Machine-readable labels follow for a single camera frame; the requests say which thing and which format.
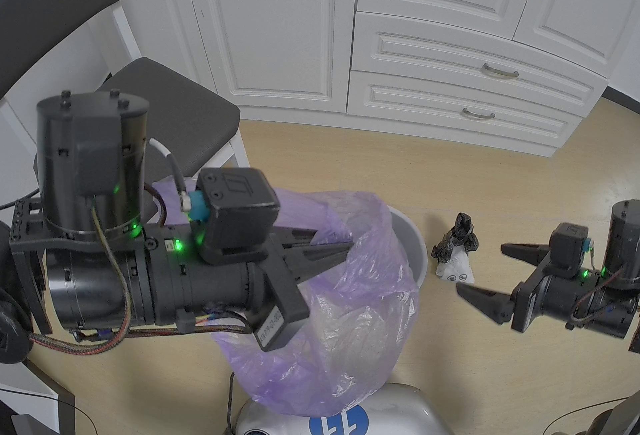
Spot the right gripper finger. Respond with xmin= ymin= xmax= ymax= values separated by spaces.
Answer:
xmin=501 ymin=243 xmax=549 ymax=270
xmin=455 ymin=283 xmax=516 ymax=327

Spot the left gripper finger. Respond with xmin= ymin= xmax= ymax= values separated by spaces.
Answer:
xmin=274 ymin=224 xmax=321 ymax=249
xmin=283 ymin=241 xmax=356 ymax=285

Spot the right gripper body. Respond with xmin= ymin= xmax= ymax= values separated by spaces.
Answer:
xmin=509 ymin=252 xmax=602 ymax=335

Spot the white trash bin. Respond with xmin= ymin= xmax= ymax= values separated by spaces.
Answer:
xmin=382 ymin=205 xmax=429 ymax=290

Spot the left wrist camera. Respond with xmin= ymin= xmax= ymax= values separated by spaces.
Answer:
xmin=186 ymin=167 xmax=282 ymax=267

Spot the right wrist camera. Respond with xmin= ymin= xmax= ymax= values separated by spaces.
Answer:
xmin=548 ymin=222 xmax=594 ymax=272

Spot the grey and white chair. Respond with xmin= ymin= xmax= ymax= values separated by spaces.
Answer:
xmin=0 ymin=0 xmax=249 ymax=224

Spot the crumpled black plastic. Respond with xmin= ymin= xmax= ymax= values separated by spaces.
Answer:
xmin=431 ymin=211 xmax=479 ymax=265

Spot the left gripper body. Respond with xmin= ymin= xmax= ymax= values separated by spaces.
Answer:
xmin=144 ymin=222 xmax=309 ymax=354

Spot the purple plastic bag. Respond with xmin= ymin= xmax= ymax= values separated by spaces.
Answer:
xmin=150 ymin=176 xmax=421 ymax=419

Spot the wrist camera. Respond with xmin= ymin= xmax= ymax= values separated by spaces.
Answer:
xmin=548 ymin=222 xmax=594 ymax=272
xmin=186 ymin=167 xmax=282 ymax=267

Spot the black cable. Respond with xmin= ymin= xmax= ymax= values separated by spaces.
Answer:
xmin=544 ymin=393 xmax=640 ymax=435
xmin=56 ymin=395 xmax=97 ymax=435

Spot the white printed wrapper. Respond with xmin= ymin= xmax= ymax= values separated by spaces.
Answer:
xmin=434 ymin=247 xmax=475 ymax=284

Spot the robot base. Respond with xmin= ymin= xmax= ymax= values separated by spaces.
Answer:
xmin=234 ymin=382 xmax=455 ymax=435

